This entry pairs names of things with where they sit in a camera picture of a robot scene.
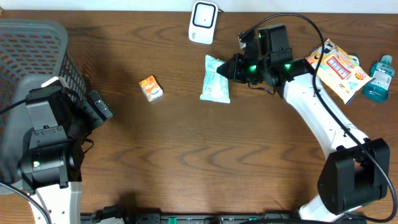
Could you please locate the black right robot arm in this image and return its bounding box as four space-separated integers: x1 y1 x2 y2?
217 25 391 222

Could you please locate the small orange packet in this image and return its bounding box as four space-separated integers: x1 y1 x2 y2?
139 75 164 102

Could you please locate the yellow snack bag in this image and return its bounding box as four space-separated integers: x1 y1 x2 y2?
306 39 373 105

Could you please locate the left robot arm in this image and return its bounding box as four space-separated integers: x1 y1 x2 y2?
18 86 113 223

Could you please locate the small green round-logo box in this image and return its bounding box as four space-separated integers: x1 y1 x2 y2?
349 55 360 66

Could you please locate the grey plastic mesh basket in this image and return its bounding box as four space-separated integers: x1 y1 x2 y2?
1 19 87 189

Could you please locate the blue mouthwash bottle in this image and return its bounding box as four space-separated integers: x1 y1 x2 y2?
363 55 395 103

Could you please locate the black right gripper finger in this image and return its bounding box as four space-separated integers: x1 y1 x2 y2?
217 67 236 82
216 57 237 72

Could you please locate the teal snack pack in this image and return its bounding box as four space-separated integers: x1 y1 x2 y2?
200 55 230 104

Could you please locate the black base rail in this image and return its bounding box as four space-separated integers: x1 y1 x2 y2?
80 212 368 224

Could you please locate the white barcode scanner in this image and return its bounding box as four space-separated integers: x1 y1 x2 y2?
188 1 219 45

